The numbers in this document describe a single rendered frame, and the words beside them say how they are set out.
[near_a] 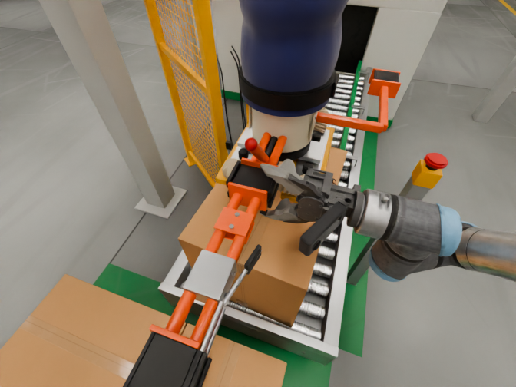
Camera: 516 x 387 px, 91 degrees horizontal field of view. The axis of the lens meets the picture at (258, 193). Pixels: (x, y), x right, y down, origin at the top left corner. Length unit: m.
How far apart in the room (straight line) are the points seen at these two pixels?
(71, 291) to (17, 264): 1.06
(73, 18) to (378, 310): 2.09
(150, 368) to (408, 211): 0.46
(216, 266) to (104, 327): 0.86
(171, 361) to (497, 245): 0.55
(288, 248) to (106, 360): 0.78
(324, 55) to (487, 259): 0.48
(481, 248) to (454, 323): 1.41
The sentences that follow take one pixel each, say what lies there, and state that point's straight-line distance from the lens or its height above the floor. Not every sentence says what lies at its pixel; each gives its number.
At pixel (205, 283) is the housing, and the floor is 1.23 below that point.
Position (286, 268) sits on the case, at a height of 0.95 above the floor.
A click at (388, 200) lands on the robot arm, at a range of 0.52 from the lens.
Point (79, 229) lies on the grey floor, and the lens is 2.33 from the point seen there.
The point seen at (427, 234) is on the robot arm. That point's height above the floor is 1.24.
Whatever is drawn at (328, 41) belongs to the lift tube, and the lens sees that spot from 0.58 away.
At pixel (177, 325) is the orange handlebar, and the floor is 1.22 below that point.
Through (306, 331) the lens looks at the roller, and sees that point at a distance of 1.11.
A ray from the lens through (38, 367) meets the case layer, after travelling 1.32.
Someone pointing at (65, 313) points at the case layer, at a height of 0.54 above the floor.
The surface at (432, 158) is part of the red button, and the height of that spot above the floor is 1.04.
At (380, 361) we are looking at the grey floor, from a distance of 1.76.
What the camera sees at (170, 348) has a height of 1.24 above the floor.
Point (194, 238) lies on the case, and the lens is 0.80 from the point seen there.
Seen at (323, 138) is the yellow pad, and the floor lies 1.11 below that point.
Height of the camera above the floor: 1.62
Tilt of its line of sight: 50 degrees down
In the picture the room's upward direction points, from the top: straight up
